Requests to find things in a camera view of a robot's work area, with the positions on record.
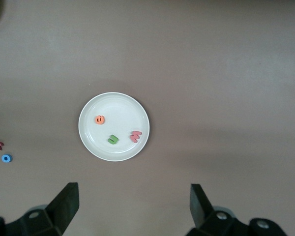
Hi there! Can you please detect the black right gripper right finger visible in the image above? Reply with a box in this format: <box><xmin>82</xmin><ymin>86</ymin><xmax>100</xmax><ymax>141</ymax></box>
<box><xmin>186</xmin><ymin>183</ymin><xmax>250</xmax><ymax>236</ymax></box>

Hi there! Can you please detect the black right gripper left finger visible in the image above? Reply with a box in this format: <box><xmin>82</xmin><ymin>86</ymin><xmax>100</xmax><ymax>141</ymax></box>
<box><xmin>4</xmin><ymin>182</ymin><xmax>80</xmax><ymax>236</ymax></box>

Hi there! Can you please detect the pink foam letter w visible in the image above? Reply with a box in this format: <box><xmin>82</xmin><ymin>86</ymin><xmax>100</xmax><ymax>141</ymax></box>
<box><xmin>129</xmin><ymin>130</ymin><xmax>143</xmax><ymax>144</ymax></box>

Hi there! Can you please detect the beige round plate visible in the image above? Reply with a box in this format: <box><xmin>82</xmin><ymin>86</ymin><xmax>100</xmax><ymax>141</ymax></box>
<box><xmin>78</xmin><ymin>92</ymin><xmax>150</xmax><ymax>162</ymax></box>

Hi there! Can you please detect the brown table cover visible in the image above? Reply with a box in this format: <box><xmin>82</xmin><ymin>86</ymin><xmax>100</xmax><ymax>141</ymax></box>
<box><xmin>0</xmin><ymin>0</ymin><xmax>295</xmax><ymax>236</ymax></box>

